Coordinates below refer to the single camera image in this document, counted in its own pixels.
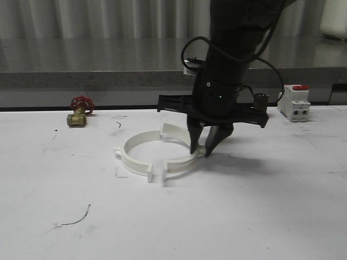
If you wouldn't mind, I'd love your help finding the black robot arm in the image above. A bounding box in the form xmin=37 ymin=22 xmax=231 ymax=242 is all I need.
xmin=157 ymin=1 xmax=291 ymax=156

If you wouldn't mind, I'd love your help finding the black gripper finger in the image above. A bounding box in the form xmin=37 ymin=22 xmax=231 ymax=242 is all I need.
xmin=187 ymin=115 xmax=203 ymax=154
xmin=204 ymin=125 xmax=233 ymax=158

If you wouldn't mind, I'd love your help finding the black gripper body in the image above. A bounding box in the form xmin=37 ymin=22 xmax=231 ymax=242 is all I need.
xmin=157 ymin=70 xmax=269 ymax=128

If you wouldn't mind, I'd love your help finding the white half pipe clamp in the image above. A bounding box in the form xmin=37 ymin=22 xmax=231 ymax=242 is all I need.
xmin=113 ymin=128 xmax=160 ymax=183
xmin=161 ymin=122 xmax=206 ymax=181

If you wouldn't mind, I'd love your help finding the white circuit breaker red switch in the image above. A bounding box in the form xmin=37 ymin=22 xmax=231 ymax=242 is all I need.
xmin=277 ymin=84 xmax=311 ymax=122

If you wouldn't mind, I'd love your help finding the brass valve red handwheel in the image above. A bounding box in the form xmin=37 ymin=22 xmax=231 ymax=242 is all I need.
xmin=67 ymin=95 xmax=95 ymax=127

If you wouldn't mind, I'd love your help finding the dark brown pipe coupling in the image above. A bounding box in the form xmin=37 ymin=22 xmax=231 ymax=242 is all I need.
xmin=253 ymin=93 xmax=269 ymax=113

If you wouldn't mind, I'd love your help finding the white pleated curtain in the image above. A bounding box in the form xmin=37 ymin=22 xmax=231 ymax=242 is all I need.
xmin=0 ymin=0 xmax=326 ymax=40

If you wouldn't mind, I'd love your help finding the white container on counter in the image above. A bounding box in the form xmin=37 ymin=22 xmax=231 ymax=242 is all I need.
xmin=320 ymin=0 xmax=346 ymax=41

